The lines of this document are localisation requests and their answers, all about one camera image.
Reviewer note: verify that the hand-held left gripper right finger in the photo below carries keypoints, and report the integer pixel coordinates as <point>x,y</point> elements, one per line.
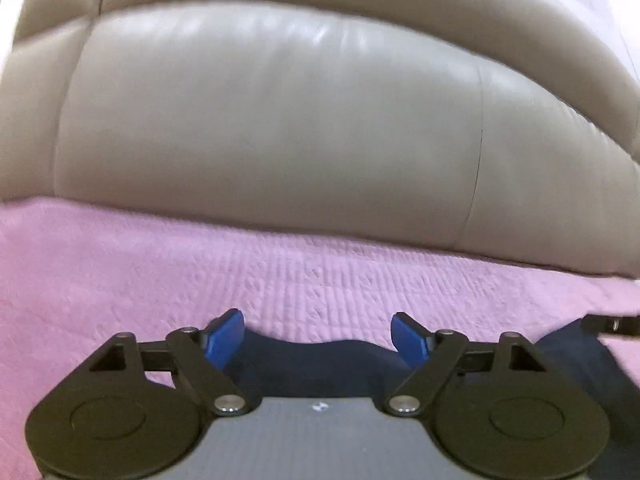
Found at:
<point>410,337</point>

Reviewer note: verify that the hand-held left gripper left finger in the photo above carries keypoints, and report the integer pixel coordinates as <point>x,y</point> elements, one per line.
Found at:
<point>225,335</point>

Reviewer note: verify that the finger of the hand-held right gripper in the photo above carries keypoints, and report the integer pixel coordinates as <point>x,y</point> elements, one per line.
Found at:
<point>615,325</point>

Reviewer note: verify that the navy hoodie with white stripes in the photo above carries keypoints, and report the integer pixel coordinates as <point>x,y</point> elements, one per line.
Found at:
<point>320,370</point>

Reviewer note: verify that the pink quilted bedspread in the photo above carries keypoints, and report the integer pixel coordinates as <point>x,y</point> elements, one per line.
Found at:
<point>150,280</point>

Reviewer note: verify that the beige leather headboard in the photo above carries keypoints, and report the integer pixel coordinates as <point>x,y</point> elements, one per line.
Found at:
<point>280,120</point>

